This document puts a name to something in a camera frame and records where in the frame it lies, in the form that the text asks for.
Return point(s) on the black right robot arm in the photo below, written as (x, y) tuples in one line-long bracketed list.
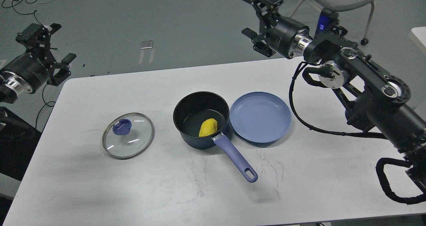
[(374, 99)]

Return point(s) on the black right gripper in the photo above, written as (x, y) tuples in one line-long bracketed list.
[(288, 37)]

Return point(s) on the dark blue pot purple handle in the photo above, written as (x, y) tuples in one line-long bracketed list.
[(203, 120)]

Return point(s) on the white table corner right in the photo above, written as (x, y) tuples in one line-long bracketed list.
[(418, 36)]

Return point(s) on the black box left edge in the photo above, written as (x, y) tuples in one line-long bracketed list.
[(17, 145)]

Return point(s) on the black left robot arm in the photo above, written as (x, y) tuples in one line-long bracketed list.
[(12, 86)]

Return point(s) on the blue round plate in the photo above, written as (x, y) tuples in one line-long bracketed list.
[(260, 117)]

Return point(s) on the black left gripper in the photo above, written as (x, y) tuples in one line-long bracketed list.
[(37, 65)]

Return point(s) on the glass lid purple knob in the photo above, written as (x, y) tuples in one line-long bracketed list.
[(128, 136)]

